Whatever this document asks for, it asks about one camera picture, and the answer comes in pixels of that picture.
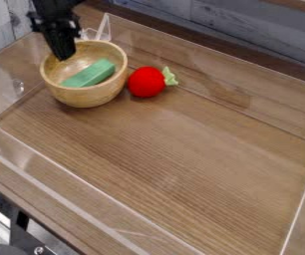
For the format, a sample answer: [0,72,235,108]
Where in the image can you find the clear acrylic enclosure wall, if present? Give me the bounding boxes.
[0,18,305,255]

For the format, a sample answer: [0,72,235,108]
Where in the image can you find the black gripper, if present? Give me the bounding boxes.
[26,0,82,61]

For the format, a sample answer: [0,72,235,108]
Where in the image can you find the brown wooden bowl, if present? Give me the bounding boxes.
[39,41,128,108]

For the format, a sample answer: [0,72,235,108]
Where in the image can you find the clear acrylic corner bracket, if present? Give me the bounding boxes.
[81,13,112,42]

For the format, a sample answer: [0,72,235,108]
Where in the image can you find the green rectangular block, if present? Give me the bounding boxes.
[61,59,116,88]

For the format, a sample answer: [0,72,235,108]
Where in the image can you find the red plush radish toy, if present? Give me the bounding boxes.
[128,66,177,98]

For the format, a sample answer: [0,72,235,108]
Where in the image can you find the black metal table bracket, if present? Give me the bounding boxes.
[9,210,57,255]

